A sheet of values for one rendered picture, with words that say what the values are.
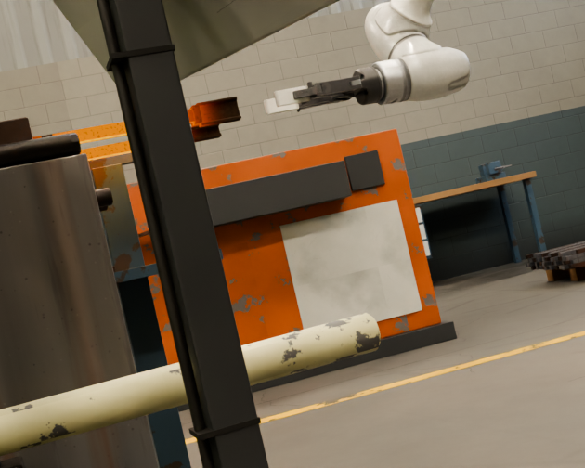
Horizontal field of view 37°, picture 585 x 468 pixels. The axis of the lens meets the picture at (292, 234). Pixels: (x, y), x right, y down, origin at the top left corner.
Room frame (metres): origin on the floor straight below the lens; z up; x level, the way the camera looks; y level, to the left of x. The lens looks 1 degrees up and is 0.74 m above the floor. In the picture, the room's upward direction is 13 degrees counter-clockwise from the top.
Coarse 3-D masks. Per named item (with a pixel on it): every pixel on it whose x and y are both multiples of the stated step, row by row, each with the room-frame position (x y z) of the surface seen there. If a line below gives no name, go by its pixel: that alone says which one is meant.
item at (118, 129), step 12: (192, 108) 1.67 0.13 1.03; (204, 108) 1.69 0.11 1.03; (216, 108) 1.70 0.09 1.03; (228, 108) 1.71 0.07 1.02; (192, 120) 1.68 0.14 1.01; (204, 120) 1.69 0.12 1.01; (216, 120) 1.69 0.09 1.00; (228, 120) 1.70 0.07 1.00; (72, 132) 1.61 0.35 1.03; (84, 132) 1.62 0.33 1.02; (96, 132) 1.62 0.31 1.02; (108, 132) 1.63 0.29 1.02; (120, 132) 1.63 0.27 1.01
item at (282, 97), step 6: (282, 90) 1.70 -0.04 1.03; (288, 90) 1.71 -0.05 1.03; (294, 90) 1.71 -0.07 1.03; (276, 96) 1.70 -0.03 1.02; (282, 96) 1.70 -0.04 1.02; (288, 96) 1.71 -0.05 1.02; (276, 102) 1.70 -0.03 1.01; (282, 102) 1.70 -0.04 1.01; (288, 102) 1.71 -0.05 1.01; (294, 102) 1.71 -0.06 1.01; (300, 102) 1.72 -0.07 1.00
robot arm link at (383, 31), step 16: (400, 0) 1.88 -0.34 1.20; (416, 0) 1.86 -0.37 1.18; (432, 0) 1.86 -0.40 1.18; (368, 16) 1.95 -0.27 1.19; (384, 16) 1.89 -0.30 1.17; (400, 16) 1.86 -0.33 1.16; (416, 16) 1.86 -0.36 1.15; (368, 32) 1.94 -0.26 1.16; (384, 32) 1.88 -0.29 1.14; (400, 32) 1.87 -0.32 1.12; (416, 32) 1.87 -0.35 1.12; (384, 48) 1.89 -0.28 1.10
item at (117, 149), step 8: (192, 128) 1.92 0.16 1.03; (200, 128) 1.92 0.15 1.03; (208, 128) 1.94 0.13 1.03; (216, 128) 1.94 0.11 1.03; (200, 136) 1.92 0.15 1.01; (208, 136) 1.93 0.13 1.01; (216, 136) 1.94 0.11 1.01; (112, 144) 1.87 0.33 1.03; (120, 144) 1.87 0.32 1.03; (128, 144) 1.88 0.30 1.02; (80, 152) 1.85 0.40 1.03; (88, 152) 1.85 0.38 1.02; (96, 152) 1.86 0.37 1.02; (104, 152) 1.86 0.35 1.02; (112, 152) 1.87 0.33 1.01; (120, 152) 1.87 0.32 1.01; (128, 152) 1.90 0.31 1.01; (88, 160) 1.87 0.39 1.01
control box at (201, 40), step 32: (64, 0) 0.87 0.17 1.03; (96, 0) 0.84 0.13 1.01; (192, 0) 0.78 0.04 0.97; (224, 0) 0.76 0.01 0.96; (256, 0) 0.74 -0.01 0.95; (288, 0) 0.72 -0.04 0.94; (320, 0) 0.70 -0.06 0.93; (96, 32) 0.88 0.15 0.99; (192, 32) 0.80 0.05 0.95; (224, 32) 0.78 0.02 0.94; (256, 32) 0.76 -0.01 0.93; (192, 64) 0.83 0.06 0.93
